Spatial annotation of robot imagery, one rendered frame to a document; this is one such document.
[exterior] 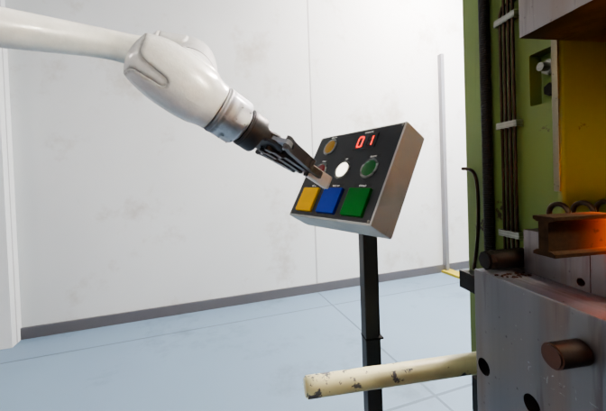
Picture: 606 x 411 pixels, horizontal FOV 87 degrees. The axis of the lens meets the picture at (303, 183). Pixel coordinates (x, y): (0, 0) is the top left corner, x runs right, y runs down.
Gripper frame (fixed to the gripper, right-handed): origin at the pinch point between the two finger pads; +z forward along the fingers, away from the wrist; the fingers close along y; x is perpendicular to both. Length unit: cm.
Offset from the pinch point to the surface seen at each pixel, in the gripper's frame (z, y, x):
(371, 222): 13.4, 6.7, -4.5
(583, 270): 14.1, 43.3, -7.2
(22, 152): -79, -242, -17
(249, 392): 73, -92, -82
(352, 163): 13.3, -7.0, 11.3
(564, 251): 4.3, 44.0, -8.2
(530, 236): 15.3, 36.5, -3.0
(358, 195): 12.5, 0.7, 1.6
